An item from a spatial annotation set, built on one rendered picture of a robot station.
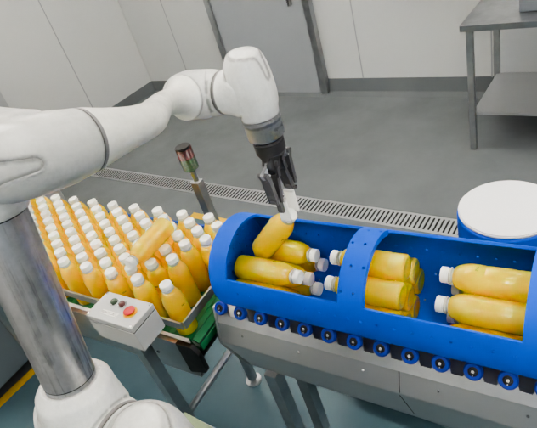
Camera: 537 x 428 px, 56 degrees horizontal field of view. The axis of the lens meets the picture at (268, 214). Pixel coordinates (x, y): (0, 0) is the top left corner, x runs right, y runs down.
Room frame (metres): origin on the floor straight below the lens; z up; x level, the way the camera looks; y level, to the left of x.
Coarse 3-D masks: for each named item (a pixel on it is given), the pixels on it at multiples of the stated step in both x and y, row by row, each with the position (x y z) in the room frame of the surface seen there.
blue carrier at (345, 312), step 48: (240, 240) 1.25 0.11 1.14; (336, 240) 1.15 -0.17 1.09; (384, 240) 1.05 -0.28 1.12; (432, 240) 0.96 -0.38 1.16; (480, 240) 0.85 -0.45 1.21; (240, 288) 1.05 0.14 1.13; (432, 288) 0.95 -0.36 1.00; (384, 336) 0.79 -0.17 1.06; (432, 336) 0.72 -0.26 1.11; (480, 336) 0.66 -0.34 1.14; (528, 336) 0.61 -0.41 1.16
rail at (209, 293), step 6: (210, 288) 1.27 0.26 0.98; (204, 294) 1.25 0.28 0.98; (210, 294) 1.26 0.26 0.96; (204, 300) 1.24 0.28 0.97; (198, 306) 1.21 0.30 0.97; (204, 306) 1.23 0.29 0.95; (192, 312) 1.19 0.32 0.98; (198, 312) 1.21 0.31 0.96; (186, 318) 1.17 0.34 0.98; (192, 318) 1.18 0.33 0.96; (186, 324) 1.16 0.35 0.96
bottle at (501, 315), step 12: (444, 300) 0.78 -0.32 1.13; (456, 300) 0.76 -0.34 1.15; (468, 300) 0.75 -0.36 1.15; (480, 300) 0.74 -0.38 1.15; (492, 300) 0.73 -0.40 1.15; (504, 300) 0.72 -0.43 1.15; (444, 312) 0.77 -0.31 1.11; (456, 312) 0.74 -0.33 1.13; (468, 312) 0.73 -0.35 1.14; (480, 312) 0.71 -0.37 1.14; (492, 312) 0.70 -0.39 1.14; (504, 312) 0.69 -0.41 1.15; (516, 312) 0.68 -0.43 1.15; (468, 324) 0.72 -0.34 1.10; (480, 324) 0.70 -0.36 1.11; (492, 324) 0.69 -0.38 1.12; (504, 324) 0.67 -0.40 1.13; (516, 324) 0.66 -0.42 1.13
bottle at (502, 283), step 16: (448, 272) 0.83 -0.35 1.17; (464, 272) 0.80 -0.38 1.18; (480, 272) 0.78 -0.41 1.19; (496, 272) 0.76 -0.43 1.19; (512, 272) 0.75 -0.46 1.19; (528, 272) 0.74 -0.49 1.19; (464, 288) 0.78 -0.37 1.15; (480, 288) 0.76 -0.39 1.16; (496, 288) 0.74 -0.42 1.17; (512, 288) 0.72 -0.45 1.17; (528, 288) 0.70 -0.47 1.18
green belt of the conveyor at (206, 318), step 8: (216, 296) 1.31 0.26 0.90; (80, 304) 1.52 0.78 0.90; (88, 304) 1.50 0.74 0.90; (208, 304) 1.29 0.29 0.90; (200, 312) 1.27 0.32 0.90; (208, 312) 1.25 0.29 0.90; (200, 320) 1.23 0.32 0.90; (208, 320) 1.21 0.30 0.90; (168, 328) 1.24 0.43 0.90; (200, 328) 1.19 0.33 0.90; (208, 328) 1.19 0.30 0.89; (216, 328) 1.20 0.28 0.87; (184, 336) 1.18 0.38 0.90; (192, 336) 1.17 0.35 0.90; (200, 336) 1.16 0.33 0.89; (208, 336) 1.17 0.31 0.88; (200, 344) 1.14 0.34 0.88
